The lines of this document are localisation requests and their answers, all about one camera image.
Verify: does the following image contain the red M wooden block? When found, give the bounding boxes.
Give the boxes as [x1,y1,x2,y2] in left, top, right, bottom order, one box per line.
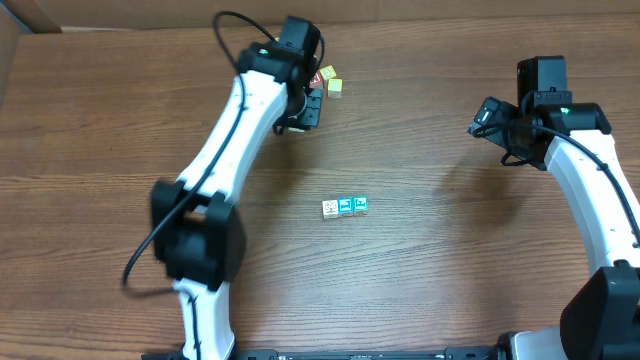
[309,71,324,89]

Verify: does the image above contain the yellow wooden block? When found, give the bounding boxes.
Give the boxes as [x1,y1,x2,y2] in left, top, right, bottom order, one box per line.
[319,65,337,82]
[327,78,343,98]

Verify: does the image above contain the green letter wooden block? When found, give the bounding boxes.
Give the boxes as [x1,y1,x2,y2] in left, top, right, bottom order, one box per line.
[353,196,369,216]

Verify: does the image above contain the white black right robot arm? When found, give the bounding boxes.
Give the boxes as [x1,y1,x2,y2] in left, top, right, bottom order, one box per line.
[506,56,639,360]

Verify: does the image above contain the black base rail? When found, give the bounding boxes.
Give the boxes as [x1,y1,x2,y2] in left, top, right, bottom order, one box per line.
[141,344,587,360]

